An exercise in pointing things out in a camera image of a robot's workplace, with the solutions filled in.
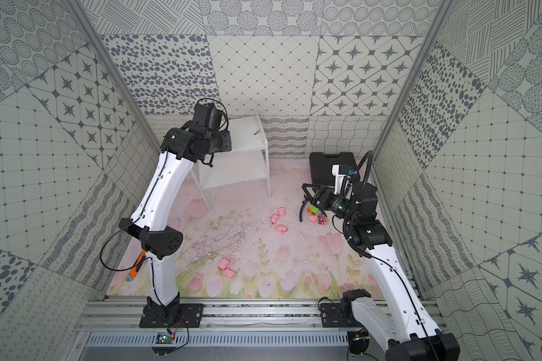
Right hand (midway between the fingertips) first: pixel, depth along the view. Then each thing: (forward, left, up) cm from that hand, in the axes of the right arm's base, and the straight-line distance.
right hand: (308, 189), depth 71 cm
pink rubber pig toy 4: (0, +9, -28) cm, 29 cm away
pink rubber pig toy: (+6, -5, -29) cm, 30 cm away
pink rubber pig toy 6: (-18, +28, -28) cm, 43 cm away
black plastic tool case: (+38, -11, -28) cm, 48 cm away
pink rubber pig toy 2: (+9, +9, -28) cm, 31 cm away
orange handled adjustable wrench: (-17, +65, -29) cm, 73 cm away
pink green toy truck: (+5, -8, -28) cm, 29 cm away
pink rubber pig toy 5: (-15, +31, -28) cm, 44 cm away
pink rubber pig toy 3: (+5, +12, -27) cm, 30 cm away
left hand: (+14, +25, +9) cm, 30 cm away
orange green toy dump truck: (+10, -5, -27) cm, 29 cm away
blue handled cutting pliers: (+15, -1, -30) cm, 33 cm away
